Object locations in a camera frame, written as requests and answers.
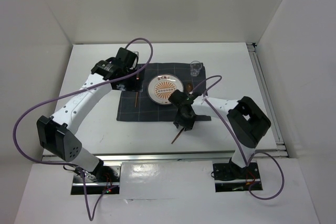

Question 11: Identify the copper fork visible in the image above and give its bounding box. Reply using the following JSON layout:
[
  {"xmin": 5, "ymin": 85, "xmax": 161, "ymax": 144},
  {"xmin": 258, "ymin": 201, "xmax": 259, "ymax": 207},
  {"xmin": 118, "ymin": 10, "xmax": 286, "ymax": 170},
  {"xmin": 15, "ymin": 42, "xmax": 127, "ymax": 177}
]
[{"xmin": 134, "ymin": 76, "xmax": 140, "ymax": 109}]

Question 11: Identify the copper knife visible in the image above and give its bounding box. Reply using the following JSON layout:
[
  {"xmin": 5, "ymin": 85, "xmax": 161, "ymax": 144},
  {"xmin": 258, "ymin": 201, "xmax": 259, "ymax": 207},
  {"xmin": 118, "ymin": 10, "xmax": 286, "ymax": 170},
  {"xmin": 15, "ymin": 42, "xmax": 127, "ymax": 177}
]
[{"xmin": 171, "ymin": 127, "xmax": 185, "ymax": 144}]

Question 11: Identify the dark grey checked cloth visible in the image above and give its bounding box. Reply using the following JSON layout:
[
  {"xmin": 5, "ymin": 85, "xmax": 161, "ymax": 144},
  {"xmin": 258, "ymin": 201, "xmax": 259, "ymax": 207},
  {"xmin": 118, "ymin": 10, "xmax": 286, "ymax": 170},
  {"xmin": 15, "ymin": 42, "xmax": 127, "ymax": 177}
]
[{"xmin": 117, "ymin": 62, "xmax": 206, "ymax": 122}]

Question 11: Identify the orange sunburst plate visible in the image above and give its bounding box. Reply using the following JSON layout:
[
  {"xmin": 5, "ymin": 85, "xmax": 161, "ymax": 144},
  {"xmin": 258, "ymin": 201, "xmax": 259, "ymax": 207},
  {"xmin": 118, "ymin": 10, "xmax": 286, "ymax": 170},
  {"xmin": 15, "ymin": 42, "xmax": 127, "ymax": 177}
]
[{"xmin": 147, "ymin": 74, "xmax": 184, "ymax": 105}]

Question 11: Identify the copper spoon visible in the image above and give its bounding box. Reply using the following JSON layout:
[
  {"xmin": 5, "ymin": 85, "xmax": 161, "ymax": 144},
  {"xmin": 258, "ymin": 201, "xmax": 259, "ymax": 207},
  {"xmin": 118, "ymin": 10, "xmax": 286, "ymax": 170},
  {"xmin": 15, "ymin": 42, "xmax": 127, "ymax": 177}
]
[{"xmin": 185, "ymin": 83, "xmax": 193, "ymax": 93}]

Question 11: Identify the clear drinking glass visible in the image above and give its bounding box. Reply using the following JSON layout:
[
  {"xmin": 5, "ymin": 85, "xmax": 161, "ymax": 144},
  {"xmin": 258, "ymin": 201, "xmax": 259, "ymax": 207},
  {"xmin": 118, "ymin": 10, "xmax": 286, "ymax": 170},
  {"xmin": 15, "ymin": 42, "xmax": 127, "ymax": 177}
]
[{"xmin": 190, "ymin": 60, "xmax": 203, "ymax": 77}]

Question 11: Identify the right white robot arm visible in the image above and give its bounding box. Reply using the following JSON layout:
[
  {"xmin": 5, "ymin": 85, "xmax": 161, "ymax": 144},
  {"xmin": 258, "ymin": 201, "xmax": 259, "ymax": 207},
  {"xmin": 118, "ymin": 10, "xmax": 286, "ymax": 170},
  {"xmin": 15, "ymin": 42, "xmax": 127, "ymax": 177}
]
[{"xmin": 169, "ymin": 90, "xmax": 271, "ymax": 178}]

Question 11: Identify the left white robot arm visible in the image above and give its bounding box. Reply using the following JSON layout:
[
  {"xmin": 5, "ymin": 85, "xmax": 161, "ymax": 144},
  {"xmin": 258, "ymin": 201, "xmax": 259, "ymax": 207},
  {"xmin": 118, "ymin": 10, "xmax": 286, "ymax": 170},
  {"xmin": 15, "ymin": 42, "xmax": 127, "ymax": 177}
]
[{"xmin": 37, "ymin": 48, "xmax": 144, "ymax": 182}]

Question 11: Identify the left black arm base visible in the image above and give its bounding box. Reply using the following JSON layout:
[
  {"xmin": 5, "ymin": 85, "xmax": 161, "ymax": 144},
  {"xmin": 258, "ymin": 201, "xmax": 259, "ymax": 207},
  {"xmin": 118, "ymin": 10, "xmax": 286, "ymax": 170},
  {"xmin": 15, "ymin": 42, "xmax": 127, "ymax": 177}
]
[{"xmin": 63, "ymin": 164, "xmax": 121, "ymax": 195}]

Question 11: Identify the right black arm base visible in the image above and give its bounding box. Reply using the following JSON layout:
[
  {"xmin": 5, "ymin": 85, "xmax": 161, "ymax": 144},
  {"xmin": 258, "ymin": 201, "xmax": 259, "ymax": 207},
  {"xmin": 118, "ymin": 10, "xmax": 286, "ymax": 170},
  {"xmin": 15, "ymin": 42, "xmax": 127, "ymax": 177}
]
[{"xmin": 211, "ymin": 162, "xmax": 263, "ymax": 193}]

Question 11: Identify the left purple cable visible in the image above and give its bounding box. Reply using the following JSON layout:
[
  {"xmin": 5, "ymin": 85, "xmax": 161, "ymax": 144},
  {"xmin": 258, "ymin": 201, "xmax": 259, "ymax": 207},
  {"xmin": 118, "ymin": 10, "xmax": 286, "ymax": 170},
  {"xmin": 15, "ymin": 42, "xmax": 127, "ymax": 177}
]
[{"xmin": 12, "ymin": 37, "xmax": 154, "ymax": 221}]

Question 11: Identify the purple cable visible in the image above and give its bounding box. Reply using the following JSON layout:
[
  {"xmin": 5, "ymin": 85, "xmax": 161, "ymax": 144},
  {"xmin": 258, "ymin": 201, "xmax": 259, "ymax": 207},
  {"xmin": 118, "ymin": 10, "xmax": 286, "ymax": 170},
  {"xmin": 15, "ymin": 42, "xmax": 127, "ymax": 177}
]
[
  {"xmin": 12, "ymin": 37, "xmax": 154, "ymax": 221},
  {"xmin": 193, "ymin": 74, "xmax": 286, "ymax": 200}
]

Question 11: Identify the front aluminium rail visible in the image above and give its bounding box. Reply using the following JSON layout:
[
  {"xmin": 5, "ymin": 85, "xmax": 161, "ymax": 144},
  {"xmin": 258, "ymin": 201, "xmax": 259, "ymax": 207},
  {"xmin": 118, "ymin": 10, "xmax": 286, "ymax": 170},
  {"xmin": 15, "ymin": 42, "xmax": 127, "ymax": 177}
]
[{"xmin": 43, "ymin": 146, "xmax": 289, "ymax": 162}]

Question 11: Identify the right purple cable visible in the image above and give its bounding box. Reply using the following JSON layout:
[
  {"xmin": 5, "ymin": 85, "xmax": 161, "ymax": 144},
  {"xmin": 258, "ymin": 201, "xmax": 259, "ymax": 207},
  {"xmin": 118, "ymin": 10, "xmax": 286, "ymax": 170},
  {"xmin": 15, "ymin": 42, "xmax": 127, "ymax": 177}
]
[{"xmin": 193, "ymin": 74, "xmax": 286, "ymax": 200}]

